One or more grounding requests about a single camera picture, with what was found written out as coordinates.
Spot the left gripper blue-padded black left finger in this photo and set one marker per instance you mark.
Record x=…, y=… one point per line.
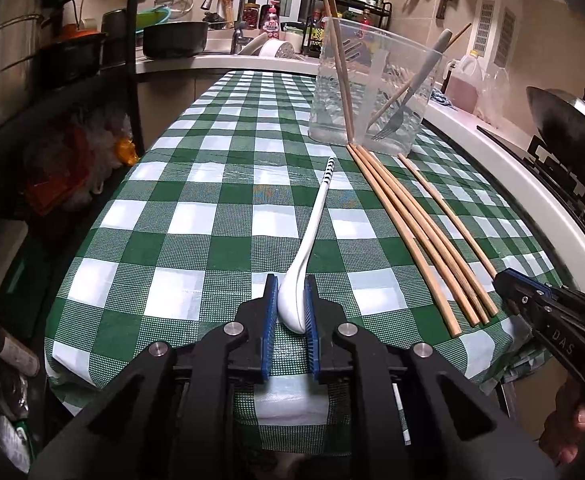
x=171, y=408

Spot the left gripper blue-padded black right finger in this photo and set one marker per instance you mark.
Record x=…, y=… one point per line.
x=413, y=415

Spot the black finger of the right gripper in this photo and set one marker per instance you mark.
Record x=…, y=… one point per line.
x=530, y=296

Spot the white ceramic spoon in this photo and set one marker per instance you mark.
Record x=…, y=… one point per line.
x=290, y=299

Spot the bamboo chopstick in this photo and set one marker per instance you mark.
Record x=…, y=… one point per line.
x=402, y=239
x=412, y=82
x=336, y=35
x=434, y=262
x=340, y=50
x=448, y=213
x=431, y=249
x=478, y=297

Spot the chrome kitchen faucet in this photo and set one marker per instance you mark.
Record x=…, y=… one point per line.
x=233, y=12

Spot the person's right hand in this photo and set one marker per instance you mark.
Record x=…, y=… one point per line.
x=563, y=437

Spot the black gas stove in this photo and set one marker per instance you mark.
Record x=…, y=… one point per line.
x=568, y=189

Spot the green white checkered tablecloth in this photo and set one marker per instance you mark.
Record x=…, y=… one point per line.
x=220, y=201

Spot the black wok with lid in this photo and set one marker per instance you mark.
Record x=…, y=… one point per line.
x=560, y=118

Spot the clear plastic bag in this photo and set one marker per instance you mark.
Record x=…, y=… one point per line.
x=493, y=96

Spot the blue dish cloth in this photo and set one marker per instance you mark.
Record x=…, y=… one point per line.
x=440, y=98

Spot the plastic oil jug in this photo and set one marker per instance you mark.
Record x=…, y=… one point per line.
x=465, y=82

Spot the clear plastic container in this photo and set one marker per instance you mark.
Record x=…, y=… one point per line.
x=372, y=87

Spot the black metal shelf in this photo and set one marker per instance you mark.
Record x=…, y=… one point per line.
x=68, y=107

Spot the black spice rack with bottles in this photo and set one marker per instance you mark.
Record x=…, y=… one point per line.
x=376, y=13

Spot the white dish in sink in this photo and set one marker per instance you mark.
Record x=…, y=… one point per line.
x=267, y=47

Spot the orange lidded pot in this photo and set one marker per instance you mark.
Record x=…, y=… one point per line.
x=66, y=61

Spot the pink soap bottle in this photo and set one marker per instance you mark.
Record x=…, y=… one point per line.
x=270, y=23

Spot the black cooking pot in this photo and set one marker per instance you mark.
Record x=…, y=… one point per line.
x=175, y=40

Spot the large stainless steel pot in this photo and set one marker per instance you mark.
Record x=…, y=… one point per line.
x=20, y=37

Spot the green plastic basin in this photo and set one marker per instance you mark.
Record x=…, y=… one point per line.
x=151, y=17

